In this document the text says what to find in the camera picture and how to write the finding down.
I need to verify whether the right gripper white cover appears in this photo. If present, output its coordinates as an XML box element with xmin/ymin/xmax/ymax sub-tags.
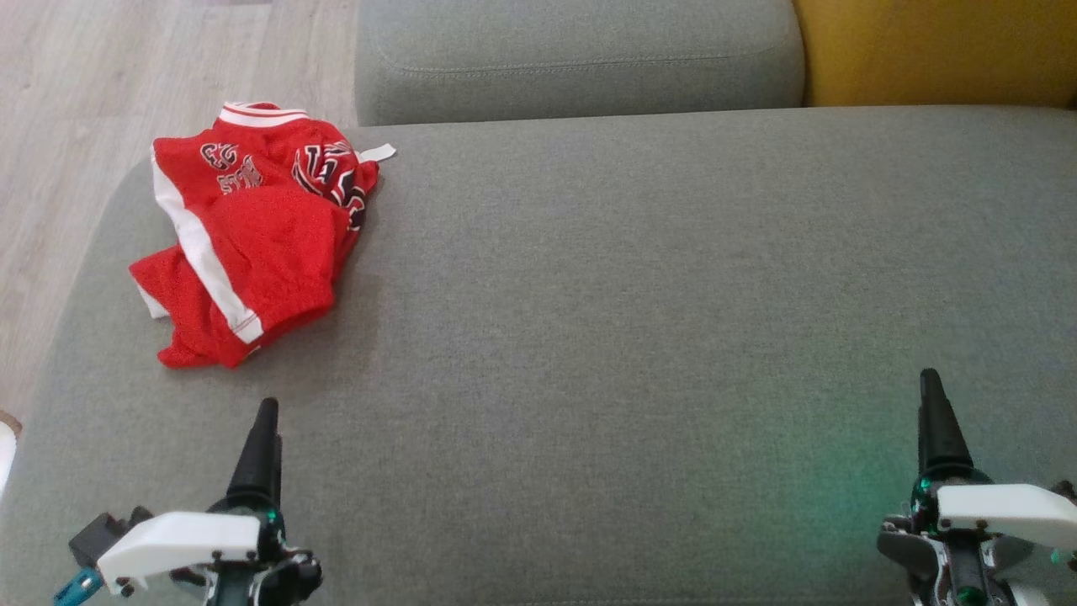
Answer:
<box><xmin>877</xmin><ymin>368</ymin><xmax>1077</xmax><ymax>590</ymax></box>

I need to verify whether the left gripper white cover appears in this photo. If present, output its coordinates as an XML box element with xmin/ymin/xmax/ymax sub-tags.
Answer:
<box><xmin>97</xmin><ymin>397</ymin><xmax>289</xmax><ymax>595</ymax></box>

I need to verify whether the red and white jersey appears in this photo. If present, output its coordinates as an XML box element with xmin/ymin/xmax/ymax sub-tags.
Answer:
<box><xmin>150</xmin><ymin>101</ymin><xmax>354</xmax><ymax>346</ymax></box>

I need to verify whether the red shirt with white sleeves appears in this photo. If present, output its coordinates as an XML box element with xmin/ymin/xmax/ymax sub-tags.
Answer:
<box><xmin>129</xmin><ymin>139</ymin><xmax>396</xmax><ymax>369</ymax></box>

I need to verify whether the white plastic object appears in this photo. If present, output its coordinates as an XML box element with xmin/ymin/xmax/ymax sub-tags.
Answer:
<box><xmin>0</xmin><ymin>411</ymin><xmax>24</xmax><ymax>499</ymax></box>

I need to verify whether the yellow sofa backrest cushion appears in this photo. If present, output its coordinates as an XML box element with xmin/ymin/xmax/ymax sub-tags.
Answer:
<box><xmin>791</xmin><ymin>0</ymin><xmax>1077</xmax><ymax>109</ymax></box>

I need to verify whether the small grey sofa seat cushion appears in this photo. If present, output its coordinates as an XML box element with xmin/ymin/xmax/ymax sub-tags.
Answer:
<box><xmin>353</xmin><ymin>0</ymin><xmax>806</xmax><ymax>127</ymax></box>

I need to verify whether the black cable with teal plug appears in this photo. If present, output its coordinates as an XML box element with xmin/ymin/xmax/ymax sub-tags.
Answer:
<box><xmin>52</xmin><ymin>568</ymin><xmax>106</xmax><ymax>606</ymax></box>

